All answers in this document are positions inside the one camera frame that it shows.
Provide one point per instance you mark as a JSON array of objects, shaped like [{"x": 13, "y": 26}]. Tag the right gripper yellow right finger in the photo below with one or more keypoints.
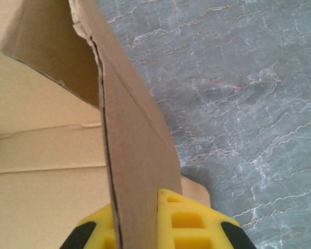
[{"x": 191, "y": 228}]

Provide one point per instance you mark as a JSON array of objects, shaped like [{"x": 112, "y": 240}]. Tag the brown cardboard box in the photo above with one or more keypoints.
[{"x": 134, "y": 155}]

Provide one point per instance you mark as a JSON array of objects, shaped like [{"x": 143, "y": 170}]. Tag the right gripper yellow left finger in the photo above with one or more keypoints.
[{"x": 98, "y": 228}]

